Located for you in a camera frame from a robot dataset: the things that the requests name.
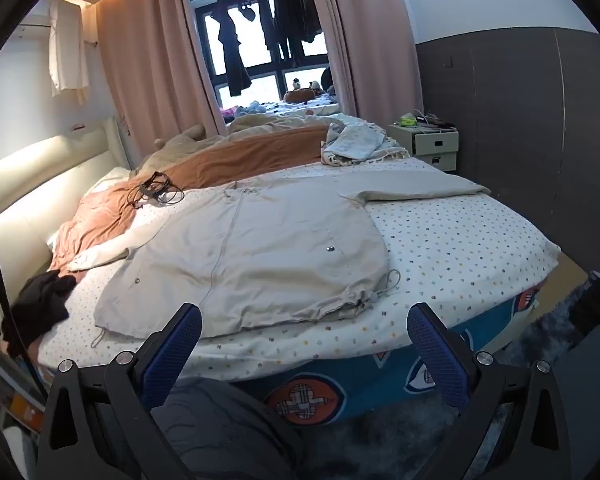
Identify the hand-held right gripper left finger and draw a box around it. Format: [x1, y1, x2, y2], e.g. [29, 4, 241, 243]
[37, 302, 203, 480]

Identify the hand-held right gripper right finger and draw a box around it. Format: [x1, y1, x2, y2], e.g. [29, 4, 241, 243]
[406, 302, 573, 480]

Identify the beige jacket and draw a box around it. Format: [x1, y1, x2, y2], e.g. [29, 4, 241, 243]
[70, 169, 492, 340]

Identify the row of dark hanging clothes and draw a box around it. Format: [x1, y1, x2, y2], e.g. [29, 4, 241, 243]
[260, 0, 326, 61]

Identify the person's leg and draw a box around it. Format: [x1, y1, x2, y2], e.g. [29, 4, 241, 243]
[152, 380, 306, 480]

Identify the bed with dotted sheet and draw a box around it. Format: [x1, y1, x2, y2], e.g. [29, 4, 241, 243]
[30, 157, 563, 428]

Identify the black cloth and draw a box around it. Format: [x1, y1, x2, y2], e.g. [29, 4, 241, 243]
[1, 270, 78, 358]

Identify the white pillow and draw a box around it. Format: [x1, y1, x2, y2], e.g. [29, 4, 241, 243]
[87, 167, 131, 196]

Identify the orange blanket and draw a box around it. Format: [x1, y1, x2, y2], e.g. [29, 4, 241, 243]
[47, 125, 331, 273]

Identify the white nightstand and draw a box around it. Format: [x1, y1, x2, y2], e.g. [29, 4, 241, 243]
[387, 122, 460, 172]

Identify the beige plush toy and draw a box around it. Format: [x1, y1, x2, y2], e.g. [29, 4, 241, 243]
[152, 124, 208, 153]

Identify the white padded headboard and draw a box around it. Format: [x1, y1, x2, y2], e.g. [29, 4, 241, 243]
[0, 117, 131, 306]

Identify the white fringed blanket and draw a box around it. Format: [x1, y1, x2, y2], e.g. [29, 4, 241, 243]
[321, 122, 411, 167]

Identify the cream comforter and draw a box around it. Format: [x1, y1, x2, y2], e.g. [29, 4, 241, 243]
[137, 112, 341, 171]

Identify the black framed window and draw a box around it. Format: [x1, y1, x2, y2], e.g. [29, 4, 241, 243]
[192, 0, 331, 111]

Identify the brown plush toy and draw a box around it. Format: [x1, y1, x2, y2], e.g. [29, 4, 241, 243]
[284, 80, 326, 105]

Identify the wide pink curtain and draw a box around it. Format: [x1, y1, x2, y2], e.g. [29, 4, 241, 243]
[96, 0, 231, 171]

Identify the dark hanging coat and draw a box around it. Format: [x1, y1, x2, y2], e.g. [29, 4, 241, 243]
[219, 7, 253, 97]

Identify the white hanging shirt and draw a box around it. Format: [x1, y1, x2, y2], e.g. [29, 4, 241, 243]
[47, 0, 91, 106]

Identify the narrow pink curtain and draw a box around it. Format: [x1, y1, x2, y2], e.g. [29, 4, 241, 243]
[302, 0, 428, 121]

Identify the black headset with cable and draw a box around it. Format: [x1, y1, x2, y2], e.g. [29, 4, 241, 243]
[127, 172, 185, 208]

